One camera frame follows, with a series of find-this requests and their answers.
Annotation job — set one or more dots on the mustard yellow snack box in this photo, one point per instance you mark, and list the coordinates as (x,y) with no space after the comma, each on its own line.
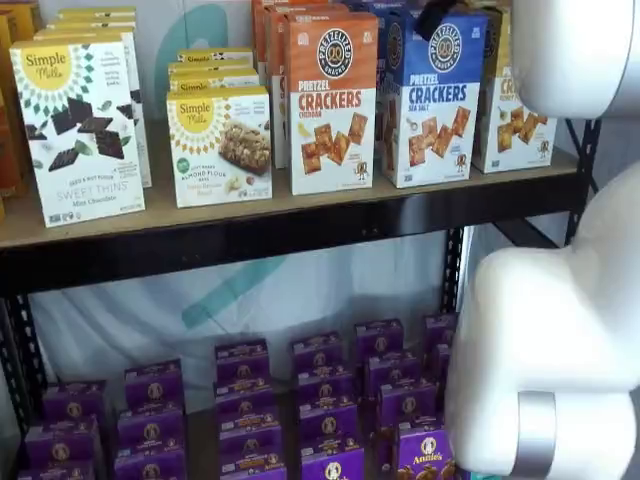
(25,20)

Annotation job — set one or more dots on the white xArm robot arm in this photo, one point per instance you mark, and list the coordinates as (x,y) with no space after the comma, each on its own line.
(550,325)

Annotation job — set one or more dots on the purple Annie's snack box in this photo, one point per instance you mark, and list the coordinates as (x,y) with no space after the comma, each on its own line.
(248,432)
(425,452)
(150,465)
(332,462)
(325,390)
(441,355)
(150,427)
(317,352)
(244,395)
(407,402)
(392,370)
(379,340)
(60,445)
(72,400)
(327,422)
(252,465)
(440,330)
(55,472)
(242,357)
(152,385)

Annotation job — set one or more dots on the orange pretzel crackers box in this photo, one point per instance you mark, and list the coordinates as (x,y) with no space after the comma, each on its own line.
(277,50)
(257,30)
(332,100)

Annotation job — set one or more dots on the black metal shelf rack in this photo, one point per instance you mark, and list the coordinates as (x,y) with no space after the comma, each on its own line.
(250,250)

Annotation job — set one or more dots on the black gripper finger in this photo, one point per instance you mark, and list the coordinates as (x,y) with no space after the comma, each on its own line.
(435,15)

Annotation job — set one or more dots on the Simple Mills almond bars box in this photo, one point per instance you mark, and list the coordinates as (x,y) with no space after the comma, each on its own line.
(210,69)
(220,150)
(225,80)
(215,55)

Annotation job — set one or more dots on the yellow pretzel crackers box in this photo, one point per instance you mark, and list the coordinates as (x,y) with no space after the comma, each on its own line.
(515,140)

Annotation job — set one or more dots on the particleboard shelf board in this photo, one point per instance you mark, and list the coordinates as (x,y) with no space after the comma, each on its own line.
(160,215)

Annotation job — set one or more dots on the purple Annie's snack boxes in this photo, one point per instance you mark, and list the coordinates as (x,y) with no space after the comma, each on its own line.
(200,450)

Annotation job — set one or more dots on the blue pretzel crackers box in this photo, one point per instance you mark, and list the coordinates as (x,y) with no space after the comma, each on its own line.
(435,125)
(380,6)

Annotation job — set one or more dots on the Simple Mills Sweet Thins box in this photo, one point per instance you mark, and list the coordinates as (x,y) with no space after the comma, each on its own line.
(90,25)
(95,17)
(145,150)
(97,10)
(75,150)

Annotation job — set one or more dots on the plain orange snack box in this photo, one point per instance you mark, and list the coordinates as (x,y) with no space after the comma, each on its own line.
(10,140)

